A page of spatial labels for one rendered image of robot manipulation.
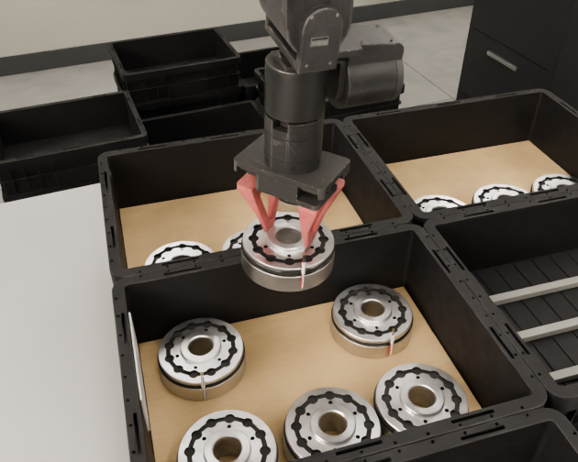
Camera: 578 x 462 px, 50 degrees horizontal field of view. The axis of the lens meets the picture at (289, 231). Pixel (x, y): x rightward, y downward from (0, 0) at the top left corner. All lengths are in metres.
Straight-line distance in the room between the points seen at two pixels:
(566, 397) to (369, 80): 0.36
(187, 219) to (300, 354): 0.33
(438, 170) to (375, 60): 0.57
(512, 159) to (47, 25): 2.91
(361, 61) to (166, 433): 0.44
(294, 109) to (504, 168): 0.67
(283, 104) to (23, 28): 3.19
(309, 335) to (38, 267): 0.56
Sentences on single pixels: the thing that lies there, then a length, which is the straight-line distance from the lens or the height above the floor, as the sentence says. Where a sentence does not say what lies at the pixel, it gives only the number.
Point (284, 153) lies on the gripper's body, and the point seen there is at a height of 1.13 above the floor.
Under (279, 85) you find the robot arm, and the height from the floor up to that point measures 1.19.
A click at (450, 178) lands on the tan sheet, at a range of 1.12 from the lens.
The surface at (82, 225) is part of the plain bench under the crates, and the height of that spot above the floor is 0.70.
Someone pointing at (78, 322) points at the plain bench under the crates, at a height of 0.70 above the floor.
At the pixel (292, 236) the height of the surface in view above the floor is 0.99.
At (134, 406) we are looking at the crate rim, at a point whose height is 0.93.
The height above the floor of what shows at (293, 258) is 1.00.
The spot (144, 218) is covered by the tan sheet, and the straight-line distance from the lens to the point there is 1.02.
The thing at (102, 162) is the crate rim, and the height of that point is 0.93.
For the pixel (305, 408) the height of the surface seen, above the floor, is 0.86.
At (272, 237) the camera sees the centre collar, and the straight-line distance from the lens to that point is 0.67.
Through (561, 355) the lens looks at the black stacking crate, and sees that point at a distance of 0.86.
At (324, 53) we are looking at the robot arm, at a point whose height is 1.23.
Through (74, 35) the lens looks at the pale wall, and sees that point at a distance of 3.73.
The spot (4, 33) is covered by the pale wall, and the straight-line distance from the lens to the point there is 3.71.
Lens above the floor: 1.43
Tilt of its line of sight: 39 degrees down
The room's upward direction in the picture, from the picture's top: straight up
